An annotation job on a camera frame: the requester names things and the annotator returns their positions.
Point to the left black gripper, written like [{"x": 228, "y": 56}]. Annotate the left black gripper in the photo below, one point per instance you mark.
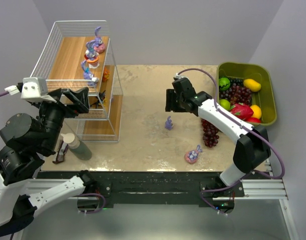
[{"x": 61, "y": 102}]

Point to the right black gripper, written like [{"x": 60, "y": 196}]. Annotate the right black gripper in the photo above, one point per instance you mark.
[{"x": 172, "y": 100}]

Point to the small purple bunny toy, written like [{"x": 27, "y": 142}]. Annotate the small purple bunny toy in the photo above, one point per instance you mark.
[{"x": 88, "y": 75}]

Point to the orange dragon toy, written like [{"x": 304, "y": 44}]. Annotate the orange dragon toy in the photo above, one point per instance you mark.
[{"x": 106, "y": 74}]

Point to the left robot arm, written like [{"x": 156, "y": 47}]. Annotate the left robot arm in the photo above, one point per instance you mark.
[{"x": 27, "y": 141}]

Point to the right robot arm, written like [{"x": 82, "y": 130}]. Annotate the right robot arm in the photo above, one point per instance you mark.
[{"x": 251, "y": 148}]

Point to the purple bunny standing toy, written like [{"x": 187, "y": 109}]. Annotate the purple bunny standing toy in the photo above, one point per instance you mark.
[{"x": 169, "y": 123}]

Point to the green bottle white cap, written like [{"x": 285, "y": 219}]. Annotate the green bottle white cap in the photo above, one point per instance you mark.
[{"x": 76, "y": 146}]

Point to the brown chocolate bar wrapper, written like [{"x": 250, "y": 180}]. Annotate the brown chocolate bar wrapper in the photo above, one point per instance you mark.
[{"x": 61, "y": 152}]

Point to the green lime toy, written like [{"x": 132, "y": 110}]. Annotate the green lime toy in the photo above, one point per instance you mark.
[{"x": 225, "y": 104}]

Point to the green watermelon toy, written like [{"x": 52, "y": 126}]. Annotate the green watermelon toy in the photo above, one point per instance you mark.
[{"x": 224, "y": 84}]

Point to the red grape bunch on table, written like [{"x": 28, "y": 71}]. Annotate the red grape bunch on table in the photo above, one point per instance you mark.
[{"x": 210, "y": 134}]

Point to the bunny on pink donut front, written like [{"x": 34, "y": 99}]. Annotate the bunny on pink donut front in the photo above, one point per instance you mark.
[{"x": 192, "y": 156}]

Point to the red grape bunch in bin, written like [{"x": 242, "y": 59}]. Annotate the red grape bunch in bin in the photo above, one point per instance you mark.
[{"x": 237, "y": 94}]

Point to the dark blue grape bunch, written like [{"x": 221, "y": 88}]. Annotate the dark blue grape bunch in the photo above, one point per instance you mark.
[{"x": 236, "y": 81}]

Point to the pink dragon fruit toy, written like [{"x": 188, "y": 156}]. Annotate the pink dragon fruit toy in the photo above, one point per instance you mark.
[{"x": 241, "y": 111}]

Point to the yellow mango toy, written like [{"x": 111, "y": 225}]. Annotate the yellow mango toy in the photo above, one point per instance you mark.
[{"x": 252, "y": 85}]

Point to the red apple toy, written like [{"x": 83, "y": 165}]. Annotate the red apple toy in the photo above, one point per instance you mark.
[{"x": 253, "y": 120}]

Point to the yellow lemon toy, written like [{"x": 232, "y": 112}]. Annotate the yellow lemon toy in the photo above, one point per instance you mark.
[{"x": 256, "y": 111}]

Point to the green plastic bin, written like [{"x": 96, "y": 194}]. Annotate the green plastic bin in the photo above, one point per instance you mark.
[{"x": 263, "y": 98}]

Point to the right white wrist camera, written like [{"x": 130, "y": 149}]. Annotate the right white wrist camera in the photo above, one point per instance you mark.
[{"x": 177, "y": 76}]

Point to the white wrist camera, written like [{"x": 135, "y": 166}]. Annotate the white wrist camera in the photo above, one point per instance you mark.
[
  {"x": 33, "y": 89},
  {"x": 177, "y": 76}
]

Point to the white wire wooden shelf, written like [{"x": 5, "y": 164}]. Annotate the white wire wooden shelf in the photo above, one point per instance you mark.
[{"x": 60, "y": 64}]

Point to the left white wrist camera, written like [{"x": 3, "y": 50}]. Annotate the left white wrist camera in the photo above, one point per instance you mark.
[{"x": 33, "y": 89}]

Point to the black mounting base rail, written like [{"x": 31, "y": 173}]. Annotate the black mounting base rail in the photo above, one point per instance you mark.
[{"x": 153, "y": 188}]

